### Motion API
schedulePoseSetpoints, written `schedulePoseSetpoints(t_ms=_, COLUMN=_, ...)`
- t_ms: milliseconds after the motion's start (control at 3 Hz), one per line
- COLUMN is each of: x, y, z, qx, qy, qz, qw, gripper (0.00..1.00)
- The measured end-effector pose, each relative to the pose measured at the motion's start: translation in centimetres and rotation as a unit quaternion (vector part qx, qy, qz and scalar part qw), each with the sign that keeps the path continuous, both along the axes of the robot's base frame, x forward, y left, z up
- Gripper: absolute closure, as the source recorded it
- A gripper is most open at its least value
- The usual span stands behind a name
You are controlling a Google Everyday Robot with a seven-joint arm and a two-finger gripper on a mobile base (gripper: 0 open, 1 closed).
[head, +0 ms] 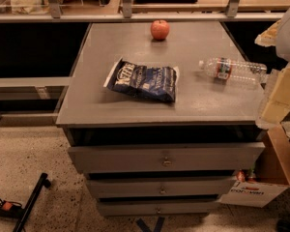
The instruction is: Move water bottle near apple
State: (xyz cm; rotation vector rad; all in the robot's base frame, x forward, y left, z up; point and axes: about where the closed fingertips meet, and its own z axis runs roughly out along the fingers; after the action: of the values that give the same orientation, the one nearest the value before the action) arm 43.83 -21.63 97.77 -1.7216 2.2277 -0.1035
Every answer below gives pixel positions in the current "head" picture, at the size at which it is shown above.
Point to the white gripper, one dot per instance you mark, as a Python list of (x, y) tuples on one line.
[(277, 105)]

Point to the clear plastic water bottle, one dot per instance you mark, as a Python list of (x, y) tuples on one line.
[(229, 70)]

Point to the red apple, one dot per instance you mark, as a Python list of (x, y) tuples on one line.
[(160, 29)]

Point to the cardboard box with label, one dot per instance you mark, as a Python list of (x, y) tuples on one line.
[(271, 174)]

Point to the top grey drawer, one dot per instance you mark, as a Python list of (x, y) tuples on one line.
[(165, 157)]

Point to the grey drawer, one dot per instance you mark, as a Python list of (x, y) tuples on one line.
[(156, 187), (140, 208), (165, 157)]

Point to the grey drawer cabinet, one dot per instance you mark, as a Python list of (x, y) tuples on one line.
[(151, 131)]

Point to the middle grey drawer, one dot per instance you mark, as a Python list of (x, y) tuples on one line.
[(156, 187)]

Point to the blue chip bag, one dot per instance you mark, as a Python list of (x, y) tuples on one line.
[(139, 81)]

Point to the bottom grey drawer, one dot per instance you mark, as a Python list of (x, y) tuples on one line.
[(140, 208)]

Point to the metal shelf rail frame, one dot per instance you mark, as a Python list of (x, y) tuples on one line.
[(130, 10)]

